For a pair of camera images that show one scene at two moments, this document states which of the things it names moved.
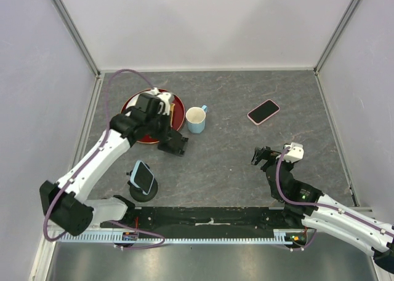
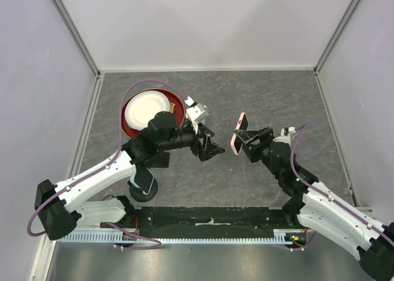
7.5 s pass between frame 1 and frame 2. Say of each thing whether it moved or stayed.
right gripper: moved
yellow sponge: stayed
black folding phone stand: moved
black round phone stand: stayed
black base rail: stayed
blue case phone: stayed
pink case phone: moved
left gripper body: moved
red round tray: stayed
